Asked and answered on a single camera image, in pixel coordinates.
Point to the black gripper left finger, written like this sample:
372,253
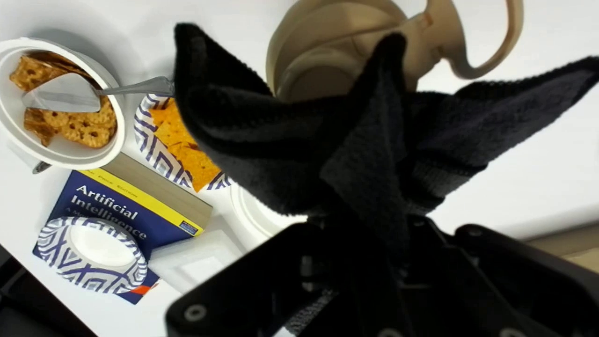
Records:
249,287

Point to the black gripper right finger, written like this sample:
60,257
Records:
516,281

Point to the black towel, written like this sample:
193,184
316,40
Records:
348,150

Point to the clear plastic food container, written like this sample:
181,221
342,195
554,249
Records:
198,259

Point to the white paper plate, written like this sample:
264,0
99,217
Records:
262,216

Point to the blue artificial intelligence book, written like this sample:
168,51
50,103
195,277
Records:
123,208

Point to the patterned bowl with orange chips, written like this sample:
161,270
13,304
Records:
178,146

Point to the empty blue patterned paper bowl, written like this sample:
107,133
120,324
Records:
93,253

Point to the white bowl with crackers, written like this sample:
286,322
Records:
62,113

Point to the metal spoon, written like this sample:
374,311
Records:
67,96

